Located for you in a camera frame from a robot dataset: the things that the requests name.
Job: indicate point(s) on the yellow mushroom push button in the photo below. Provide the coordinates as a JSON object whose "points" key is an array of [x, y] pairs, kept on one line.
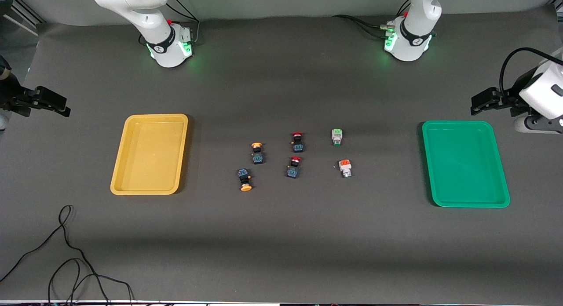
{"points": [[244, 176], [257, 156]]}

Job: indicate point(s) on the green plastic tray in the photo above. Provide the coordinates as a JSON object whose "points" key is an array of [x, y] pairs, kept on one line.
{"points": [[466, 165]]}

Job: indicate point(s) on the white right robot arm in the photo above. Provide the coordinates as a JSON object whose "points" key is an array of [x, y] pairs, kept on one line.
{"points": [[149, 16]]}

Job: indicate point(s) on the dark grey table cloth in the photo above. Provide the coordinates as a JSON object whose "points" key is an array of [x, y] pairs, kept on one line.
{"points": [[281, 235]]}

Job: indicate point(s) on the green button orange contact block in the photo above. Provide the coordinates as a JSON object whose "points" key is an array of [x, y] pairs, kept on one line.
{"points": [[345, 167]]}

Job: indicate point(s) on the yellow plastic tray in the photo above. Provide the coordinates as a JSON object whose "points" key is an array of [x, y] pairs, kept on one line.
{"points": [[149, 156]]}

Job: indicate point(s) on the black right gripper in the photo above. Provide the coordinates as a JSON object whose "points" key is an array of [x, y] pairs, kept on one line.
{"points": [[9, 96]]}

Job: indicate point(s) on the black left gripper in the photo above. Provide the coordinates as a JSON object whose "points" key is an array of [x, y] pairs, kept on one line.
{"points": [[513, 98]]}

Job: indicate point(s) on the aluminium frame rail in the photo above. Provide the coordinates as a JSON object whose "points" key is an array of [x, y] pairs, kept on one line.
{"points": [[557, 6], [24, 16]]}

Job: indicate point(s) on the red mushroom push button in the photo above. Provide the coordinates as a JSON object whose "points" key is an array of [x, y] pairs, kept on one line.
{"points": [[293, 169], [297, 143]]}

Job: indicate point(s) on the green button lime contact block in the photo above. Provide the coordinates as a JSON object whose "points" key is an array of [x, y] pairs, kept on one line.
{"points": [[337, 136]]}

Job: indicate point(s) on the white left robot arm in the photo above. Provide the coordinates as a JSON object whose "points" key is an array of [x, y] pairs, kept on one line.
{"points": [[415, 29]]}

